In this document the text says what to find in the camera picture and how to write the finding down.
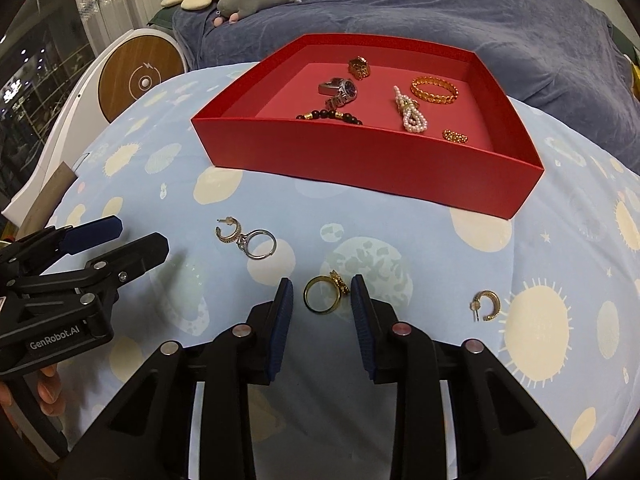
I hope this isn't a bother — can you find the small gold hoop earring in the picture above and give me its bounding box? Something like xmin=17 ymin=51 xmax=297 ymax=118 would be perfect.
xmin=470 ymin=289 xmax=501 ymax=322

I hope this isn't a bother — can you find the silver crystal hoop ring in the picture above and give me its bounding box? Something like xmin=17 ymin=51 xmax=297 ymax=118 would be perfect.
xmin=236 ymin=227 xmax=279 ymax=261

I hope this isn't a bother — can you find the gold ring with ornament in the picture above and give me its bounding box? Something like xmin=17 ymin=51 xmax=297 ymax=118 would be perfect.
xmin=302 ymin=268 xmax=352 ymax=316

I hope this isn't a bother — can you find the dark bead bracelet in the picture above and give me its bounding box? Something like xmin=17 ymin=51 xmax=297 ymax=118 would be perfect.
xmin=295 ymin=108 xmax=364 ymax=127

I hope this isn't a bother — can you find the gold mesh watch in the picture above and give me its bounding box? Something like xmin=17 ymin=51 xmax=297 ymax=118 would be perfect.
xmin=348 ymin=56 xmax=371 ymax=80

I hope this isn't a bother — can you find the pearl bead bracelet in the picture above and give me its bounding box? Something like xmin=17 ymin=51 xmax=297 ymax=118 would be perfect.
xmin=391 ymin=84 xmax=430 ymax=135

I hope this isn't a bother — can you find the gold link bangle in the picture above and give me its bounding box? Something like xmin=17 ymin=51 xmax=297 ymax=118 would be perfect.
xmin=410 ymin=76 xmax=459 ymax=105

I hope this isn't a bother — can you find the person's left hand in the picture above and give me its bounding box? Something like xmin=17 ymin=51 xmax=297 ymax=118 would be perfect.
xmin=0 ymin=364 xmax=66 ymax=416

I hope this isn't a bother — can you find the space pattern blue tablecloth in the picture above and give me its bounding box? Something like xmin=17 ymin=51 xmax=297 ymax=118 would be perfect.
xmin=51 ymin=64 xmax=639 ymax=479

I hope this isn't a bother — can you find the white device wooden disc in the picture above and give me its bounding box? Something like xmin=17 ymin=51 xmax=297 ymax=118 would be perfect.
xmin=2 ymin=27 xmax=188 ymax=226

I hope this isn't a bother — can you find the red cardboard tray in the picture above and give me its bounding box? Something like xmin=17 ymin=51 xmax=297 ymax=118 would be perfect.
xmin=192 ymin=34 xmax=544 ymax=219

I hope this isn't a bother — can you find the yellow cushion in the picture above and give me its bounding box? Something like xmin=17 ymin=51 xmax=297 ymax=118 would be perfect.
xmin=631 ymin=63 xmax=640 ymax=101

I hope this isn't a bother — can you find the blue-grey plush blanket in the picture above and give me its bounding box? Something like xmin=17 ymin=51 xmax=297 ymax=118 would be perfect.
xmin=172 ymin=0 xmax=639 ymax=169

